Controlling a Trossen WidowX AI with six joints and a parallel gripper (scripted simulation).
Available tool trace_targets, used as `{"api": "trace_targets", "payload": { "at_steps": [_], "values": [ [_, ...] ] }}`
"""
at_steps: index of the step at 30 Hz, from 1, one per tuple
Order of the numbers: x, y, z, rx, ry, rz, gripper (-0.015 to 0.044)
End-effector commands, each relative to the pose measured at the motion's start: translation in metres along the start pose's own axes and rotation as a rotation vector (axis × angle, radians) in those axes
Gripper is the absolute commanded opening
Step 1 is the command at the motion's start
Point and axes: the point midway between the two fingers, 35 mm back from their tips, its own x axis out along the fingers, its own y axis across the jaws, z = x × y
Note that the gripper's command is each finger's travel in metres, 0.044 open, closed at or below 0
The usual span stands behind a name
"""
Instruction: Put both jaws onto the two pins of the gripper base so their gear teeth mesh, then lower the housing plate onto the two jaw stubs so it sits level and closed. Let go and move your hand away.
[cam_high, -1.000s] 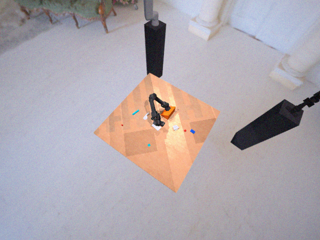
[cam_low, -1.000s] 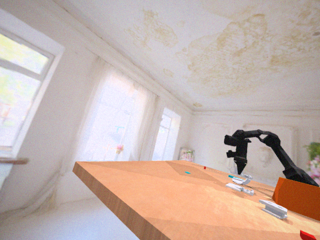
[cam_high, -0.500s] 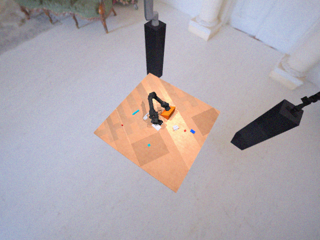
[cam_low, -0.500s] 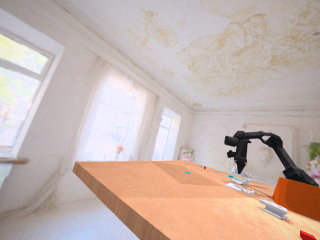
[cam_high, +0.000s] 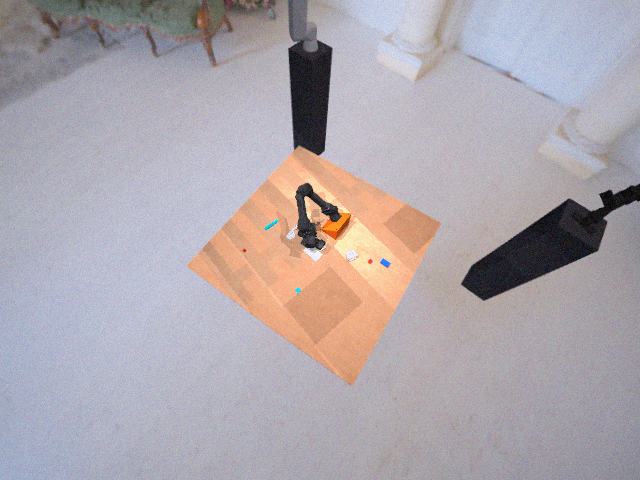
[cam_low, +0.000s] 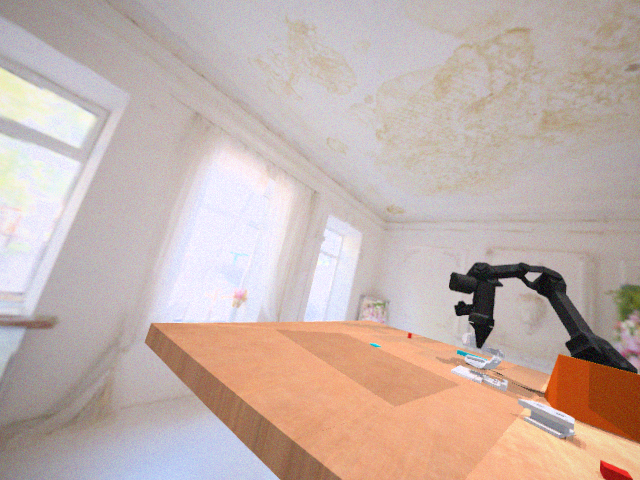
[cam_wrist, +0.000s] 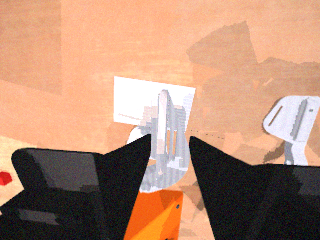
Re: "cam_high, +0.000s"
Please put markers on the cyan rectangular bar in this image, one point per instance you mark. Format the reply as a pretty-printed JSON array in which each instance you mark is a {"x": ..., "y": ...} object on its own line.
[{"x": 271, "y": 224}]

